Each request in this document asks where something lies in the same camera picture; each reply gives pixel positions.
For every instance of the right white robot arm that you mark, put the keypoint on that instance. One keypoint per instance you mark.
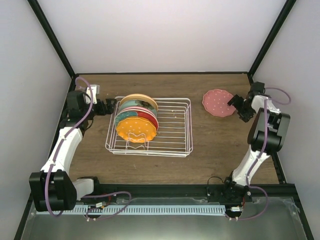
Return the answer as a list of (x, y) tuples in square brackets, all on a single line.
[(266, 136)]

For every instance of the red and teal plate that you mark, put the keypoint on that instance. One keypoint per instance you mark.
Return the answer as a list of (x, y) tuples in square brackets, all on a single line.
[(136, 113)]

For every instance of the pink polka dot plate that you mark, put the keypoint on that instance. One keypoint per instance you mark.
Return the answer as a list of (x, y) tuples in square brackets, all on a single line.
[(215, 102)]

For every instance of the tan beige plate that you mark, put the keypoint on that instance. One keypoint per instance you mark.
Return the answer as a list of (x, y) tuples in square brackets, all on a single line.
[(140, 97)]

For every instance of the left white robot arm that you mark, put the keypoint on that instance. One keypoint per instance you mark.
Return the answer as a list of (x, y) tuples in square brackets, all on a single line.
[(52, 189)]

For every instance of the orange polka dot plate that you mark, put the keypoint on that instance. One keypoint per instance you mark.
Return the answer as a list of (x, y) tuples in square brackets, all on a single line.
[(136, 129)]

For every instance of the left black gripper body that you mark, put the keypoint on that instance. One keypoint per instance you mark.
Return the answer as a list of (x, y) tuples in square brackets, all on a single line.
[(102, 111)]

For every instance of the mint green flower plate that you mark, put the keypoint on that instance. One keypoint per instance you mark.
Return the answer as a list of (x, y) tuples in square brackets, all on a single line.
[(137, 103)]

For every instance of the light blue slotted cable duct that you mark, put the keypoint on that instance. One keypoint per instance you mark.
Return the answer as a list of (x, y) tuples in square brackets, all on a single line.
[(199, 210)]

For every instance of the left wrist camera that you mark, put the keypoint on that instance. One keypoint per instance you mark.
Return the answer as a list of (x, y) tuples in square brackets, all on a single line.
[(95, 89)]

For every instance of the plain pink plate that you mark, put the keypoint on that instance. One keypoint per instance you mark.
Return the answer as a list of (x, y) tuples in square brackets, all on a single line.
[(139, 108)]

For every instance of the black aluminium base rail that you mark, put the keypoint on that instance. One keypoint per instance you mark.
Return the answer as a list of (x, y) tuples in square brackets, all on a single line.
[(212, 192)]

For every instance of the white wire dish rack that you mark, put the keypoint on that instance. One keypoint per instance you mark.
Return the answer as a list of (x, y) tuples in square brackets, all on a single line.
[(174, 136)]

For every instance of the black enclosure frame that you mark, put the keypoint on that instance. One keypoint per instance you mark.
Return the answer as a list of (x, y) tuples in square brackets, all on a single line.
[(25, 223)]

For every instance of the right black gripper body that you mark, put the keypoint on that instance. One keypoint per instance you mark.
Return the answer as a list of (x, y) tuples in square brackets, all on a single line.
[(244, 111)]

